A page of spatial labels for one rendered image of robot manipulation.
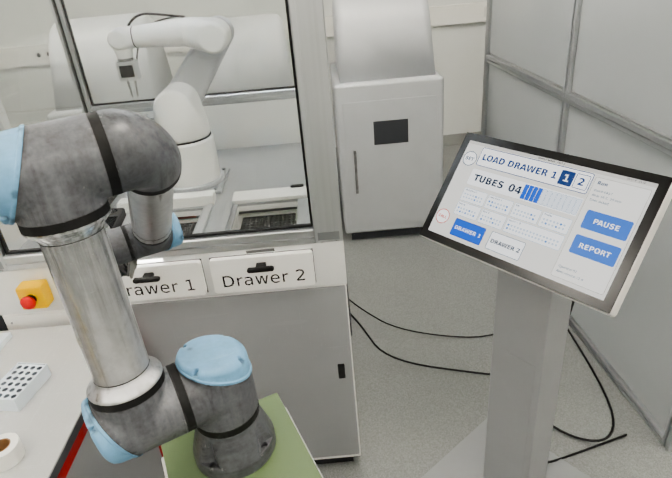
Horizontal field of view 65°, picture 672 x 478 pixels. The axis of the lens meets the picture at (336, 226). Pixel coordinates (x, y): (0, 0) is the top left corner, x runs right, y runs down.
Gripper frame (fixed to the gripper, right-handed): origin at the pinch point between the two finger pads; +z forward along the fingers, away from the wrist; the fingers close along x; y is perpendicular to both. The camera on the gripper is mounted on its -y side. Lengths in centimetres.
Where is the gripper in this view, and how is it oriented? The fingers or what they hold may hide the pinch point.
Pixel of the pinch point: (131, 264)
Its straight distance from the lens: 146.7
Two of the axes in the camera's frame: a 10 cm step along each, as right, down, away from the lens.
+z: 0.4, 4.6, 8.9
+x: 10.0, -0.9, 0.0
